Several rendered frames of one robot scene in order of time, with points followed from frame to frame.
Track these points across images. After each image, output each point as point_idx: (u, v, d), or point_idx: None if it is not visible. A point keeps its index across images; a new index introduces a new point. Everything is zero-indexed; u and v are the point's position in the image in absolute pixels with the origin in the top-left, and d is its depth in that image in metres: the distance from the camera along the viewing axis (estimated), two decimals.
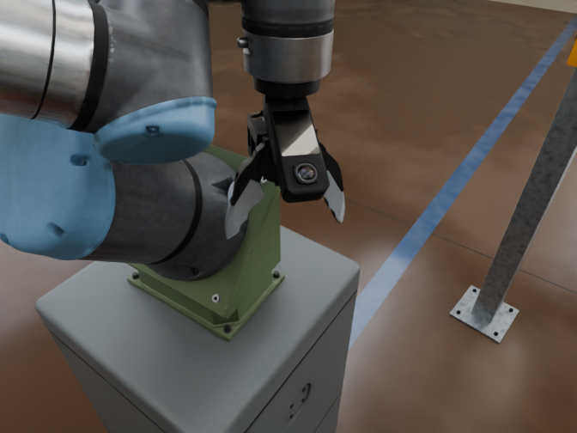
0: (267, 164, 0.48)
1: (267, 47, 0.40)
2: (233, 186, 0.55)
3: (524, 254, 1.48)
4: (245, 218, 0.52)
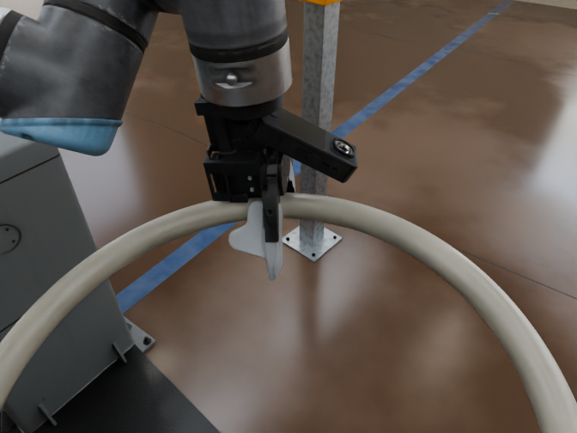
0: (282, 179, 0.46)
1: (273, 64, 0.38)
2: (237, 237, 0.49)
3: (319, 178, 1.71)
4: (282, 244, 0.49)
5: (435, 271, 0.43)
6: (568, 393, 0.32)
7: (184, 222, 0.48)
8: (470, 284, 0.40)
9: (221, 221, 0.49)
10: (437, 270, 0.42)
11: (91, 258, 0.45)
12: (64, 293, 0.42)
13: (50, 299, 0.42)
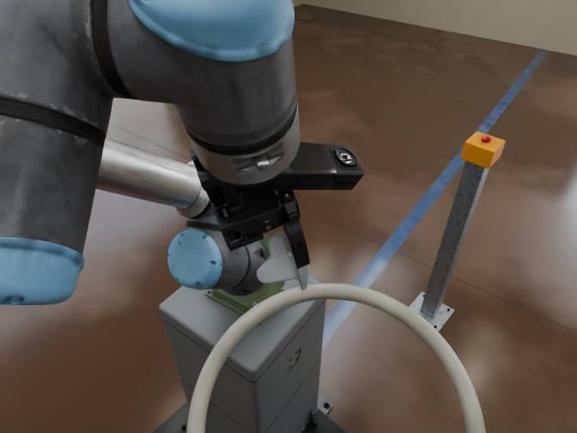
0: (297, 208, 0.45)
1: (294, 129, 0.34)
2: (266, 272, 0.48)
3: (450, 271, 2.16)
4: None
5: (381, 310, 0.81)
6: (454, 356, 0.75)
7: (237, 337, 0.79)
8: (401, 315, 0.79)
9: (256, 325, 0.81)
10: (382, 310, 0.81)
11: (201, 385, 0.75)
12: (201, 412, 0.73)
13: (197, 420, 0.73)
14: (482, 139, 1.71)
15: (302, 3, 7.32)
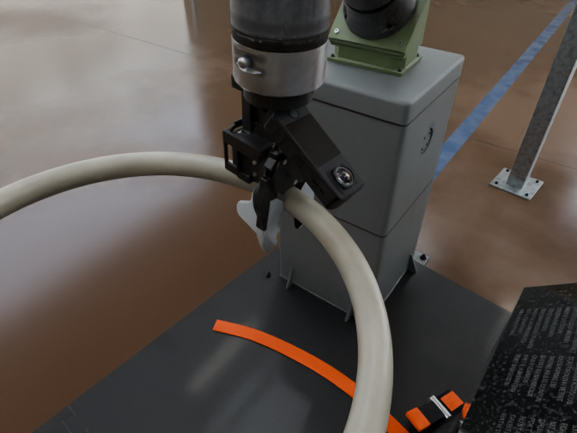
0: (279, 178, 0.47)
1: (286, 64, 0.38)
2: (242, 209, 0.53)
3: (550, 123, 1.96)
4: (277, 229, 0.52)
5: (167, 173, 0.55)
6: None
7: None
8: (194, 163, 0.54)
9: None
10: (168, 170, 0.54)
11: None
12: None
13: None
14: None
15: None
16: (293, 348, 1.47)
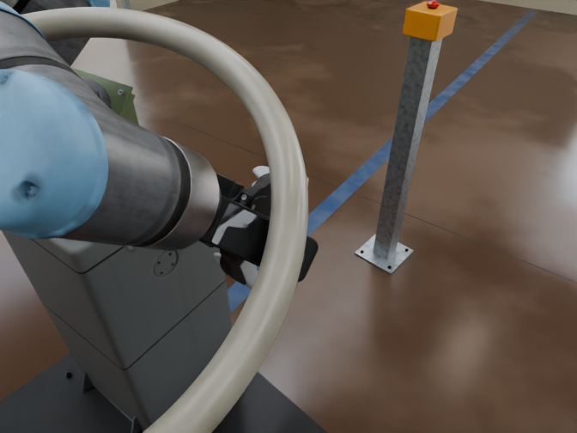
0: None
1: (167, 242, 0.34)
2: (219, 259, 0.53)
3: (403, 196, 1.80)
4: None
5: (166, 46, 0.45)
6: (271, 94, 0.39)
7: None
8: (191, 44, 0.43)
9: None
10: (165, 44, 0.44)
11: None
12: None
13: None
14: (428, 4, 1.36)
15: None
16: None
